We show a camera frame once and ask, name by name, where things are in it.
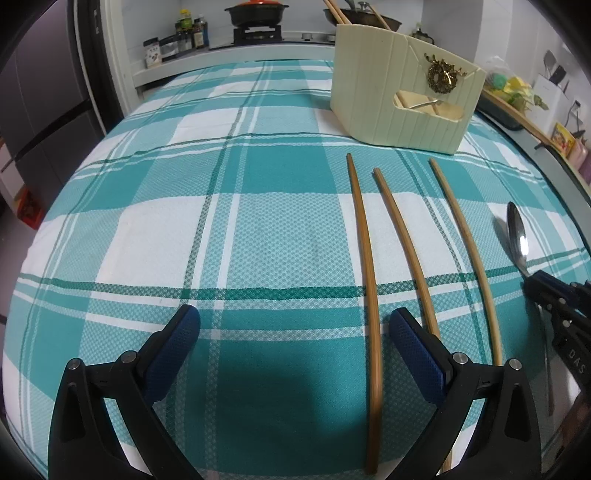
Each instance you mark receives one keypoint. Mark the dark wok with lid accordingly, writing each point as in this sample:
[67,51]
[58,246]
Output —
[358,17]

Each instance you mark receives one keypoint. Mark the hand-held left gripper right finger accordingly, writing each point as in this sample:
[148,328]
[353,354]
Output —
[418,360]

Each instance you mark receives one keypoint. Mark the dark spice jars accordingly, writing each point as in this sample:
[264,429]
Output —
[170,46]

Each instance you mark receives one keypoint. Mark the white label spice jar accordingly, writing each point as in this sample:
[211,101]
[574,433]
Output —
[152,54]

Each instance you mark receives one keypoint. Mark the black baking tray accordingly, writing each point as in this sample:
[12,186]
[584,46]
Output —
[496,113]

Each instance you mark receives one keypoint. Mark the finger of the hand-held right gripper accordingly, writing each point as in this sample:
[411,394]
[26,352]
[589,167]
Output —
[549,307]
[551,282]

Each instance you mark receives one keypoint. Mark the dark water jug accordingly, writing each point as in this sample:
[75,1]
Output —
[422,34]

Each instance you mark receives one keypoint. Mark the black spatula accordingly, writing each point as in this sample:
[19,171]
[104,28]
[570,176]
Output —
[553,67]

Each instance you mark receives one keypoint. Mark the mesh bag of sponges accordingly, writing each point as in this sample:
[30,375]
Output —
[512,85]

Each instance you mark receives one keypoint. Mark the grey refrigerator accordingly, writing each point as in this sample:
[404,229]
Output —
[46,115]

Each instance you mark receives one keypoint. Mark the black pot with red lid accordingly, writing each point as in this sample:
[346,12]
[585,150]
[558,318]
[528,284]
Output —
[256,13]

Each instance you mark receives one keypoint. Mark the red plastic bag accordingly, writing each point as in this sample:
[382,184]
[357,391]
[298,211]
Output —
[28,210]

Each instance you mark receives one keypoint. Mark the teal plaid tablecloth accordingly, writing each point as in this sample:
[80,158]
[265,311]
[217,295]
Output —
[277,230]

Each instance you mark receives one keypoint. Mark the cream utensil holder box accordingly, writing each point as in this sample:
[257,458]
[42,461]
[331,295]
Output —
[369,92]

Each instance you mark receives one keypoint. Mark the wall socket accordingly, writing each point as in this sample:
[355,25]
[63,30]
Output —
[576,107]

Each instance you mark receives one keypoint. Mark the metal spoon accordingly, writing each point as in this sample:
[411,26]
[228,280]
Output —
[420,105]
[517,235]

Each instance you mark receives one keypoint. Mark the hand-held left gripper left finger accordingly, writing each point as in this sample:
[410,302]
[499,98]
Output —
[173,355]

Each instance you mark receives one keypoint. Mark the black gas stove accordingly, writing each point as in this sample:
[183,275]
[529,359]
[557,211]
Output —
[263,37]

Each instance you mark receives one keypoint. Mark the pink cup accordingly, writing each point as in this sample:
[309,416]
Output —
[580,152]

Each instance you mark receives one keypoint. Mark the wooden chopstick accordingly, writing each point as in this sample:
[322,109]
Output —
[369,277]
[333,13]
[340,13]
[381,17]
[466,230]
[406,249]

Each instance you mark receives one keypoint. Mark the wooden cutting board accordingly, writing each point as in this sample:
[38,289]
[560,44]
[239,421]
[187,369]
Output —
[526,121]

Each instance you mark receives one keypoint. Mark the dark sauce bottle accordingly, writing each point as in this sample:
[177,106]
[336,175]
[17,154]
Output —
[200,33]

